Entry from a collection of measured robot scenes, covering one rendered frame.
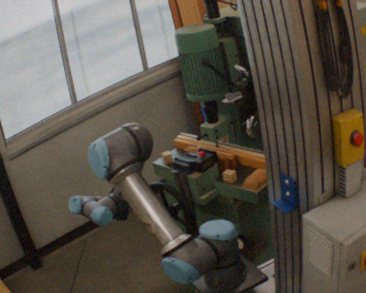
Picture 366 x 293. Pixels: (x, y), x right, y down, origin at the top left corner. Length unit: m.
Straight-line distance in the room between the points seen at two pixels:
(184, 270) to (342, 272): 0.55
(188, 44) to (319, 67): 1.01
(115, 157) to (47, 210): 1.99
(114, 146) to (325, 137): 0.67
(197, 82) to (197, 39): 0.19
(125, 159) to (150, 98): 2.23
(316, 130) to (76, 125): 2.45
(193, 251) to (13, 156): 1.95
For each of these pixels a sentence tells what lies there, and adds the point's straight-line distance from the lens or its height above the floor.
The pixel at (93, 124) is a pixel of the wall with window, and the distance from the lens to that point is 3.66.
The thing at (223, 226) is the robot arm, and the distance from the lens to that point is 1.74.
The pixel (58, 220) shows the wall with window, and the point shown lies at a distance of 3.70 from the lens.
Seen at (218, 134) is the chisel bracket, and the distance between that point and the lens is 2.39.
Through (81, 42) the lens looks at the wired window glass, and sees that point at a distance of 3.60.
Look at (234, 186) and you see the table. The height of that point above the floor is 0.90.
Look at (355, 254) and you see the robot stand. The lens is 1.33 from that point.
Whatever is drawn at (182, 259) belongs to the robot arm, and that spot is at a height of 1.03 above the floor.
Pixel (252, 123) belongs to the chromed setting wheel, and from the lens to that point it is 2.40.
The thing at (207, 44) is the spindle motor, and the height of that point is 1.44.
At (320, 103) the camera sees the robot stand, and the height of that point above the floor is 1.51.
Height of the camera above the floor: 2.01
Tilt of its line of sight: 25 degrees down
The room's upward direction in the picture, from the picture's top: 12 degrees counter-clockwise
